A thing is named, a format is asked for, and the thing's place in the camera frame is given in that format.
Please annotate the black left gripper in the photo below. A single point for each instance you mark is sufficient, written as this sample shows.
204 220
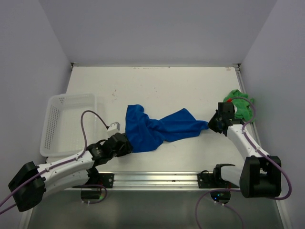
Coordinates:
127 148

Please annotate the green towel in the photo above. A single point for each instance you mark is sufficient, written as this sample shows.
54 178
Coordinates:
242 107

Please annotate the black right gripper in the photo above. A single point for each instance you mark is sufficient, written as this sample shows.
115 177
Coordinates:
211 125

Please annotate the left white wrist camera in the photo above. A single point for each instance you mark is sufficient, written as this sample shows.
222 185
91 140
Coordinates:
113 129

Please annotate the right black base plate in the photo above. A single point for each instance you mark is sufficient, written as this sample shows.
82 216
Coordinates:
206 179

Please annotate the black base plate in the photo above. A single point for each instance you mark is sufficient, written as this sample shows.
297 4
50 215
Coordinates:
206 179
105 179

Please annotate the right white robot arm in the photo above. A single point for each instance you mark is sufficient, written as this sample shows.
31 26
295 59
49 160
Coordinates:
260 175

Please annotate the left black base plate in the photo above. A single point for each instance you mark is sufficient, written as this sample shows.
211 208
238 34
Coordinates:
105 179

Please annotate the white perforated plastic basket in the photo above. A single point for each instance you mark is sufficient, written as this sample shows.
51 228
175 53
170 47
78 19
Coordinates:
61 134

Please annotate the blue towel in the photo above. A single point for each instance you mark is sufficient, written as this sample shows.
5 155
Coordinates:
146 134

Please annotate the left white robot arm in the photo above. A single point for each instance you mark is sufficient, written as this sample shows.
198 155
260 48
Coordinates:
34 182

